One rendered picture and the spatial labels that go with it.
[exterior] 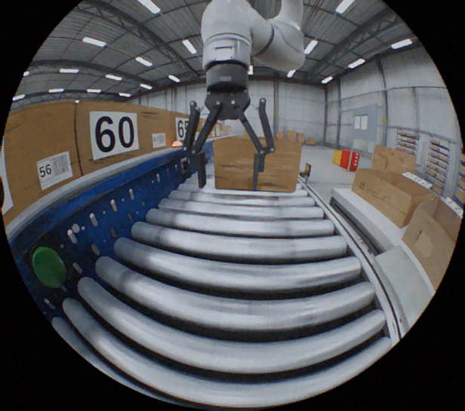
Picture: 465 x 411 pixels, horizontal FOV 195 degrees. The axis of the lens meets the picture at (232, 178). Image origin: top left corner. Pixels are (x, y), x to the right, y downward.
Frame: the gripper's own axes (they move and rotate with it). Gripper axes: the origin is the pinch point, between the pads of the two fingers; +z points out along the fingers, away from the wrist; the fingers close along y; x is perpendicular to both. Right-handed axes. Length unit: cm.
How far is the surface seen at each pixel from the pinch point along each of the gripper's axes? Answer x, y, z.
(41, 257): -29.3, -21.3, 2.1
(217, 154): 17.7, -6.1, -1.5
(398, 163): 172, 349, 10
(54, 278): -29.9, -21.2, 5.9
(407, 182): 13, 86, 3
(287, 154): 17.5, 16.5, -2.6
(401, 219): -7, 50, 8
